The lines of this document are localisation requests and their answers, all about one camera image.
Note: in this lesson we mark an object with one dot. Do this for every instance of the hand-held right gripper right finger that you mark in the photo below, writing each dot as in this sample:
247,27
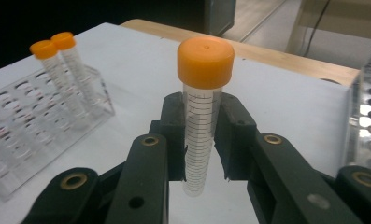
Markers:
233,140

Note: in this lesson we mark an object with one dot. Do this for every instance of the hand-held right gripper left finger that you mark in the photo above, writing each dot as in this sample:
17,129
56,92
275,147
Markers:
174,137

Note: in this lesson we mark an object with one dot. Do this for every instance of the orange-capped clear test tube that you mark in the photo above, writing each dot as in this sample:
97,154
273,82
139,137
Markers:
205,62
43,49
63,40

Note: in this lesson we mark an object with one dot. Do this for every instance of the perforated metal test tube rack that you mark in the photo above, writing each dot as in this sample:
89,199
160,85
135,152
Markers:
367,124

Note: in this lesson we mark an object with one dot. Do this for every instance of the orange-capped tubes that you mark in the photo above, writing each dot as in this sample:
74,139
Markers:
24,133

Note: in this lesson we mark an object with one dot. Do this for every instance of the dark grey cabinet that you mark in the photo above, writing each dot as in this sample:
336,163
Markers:
220,15

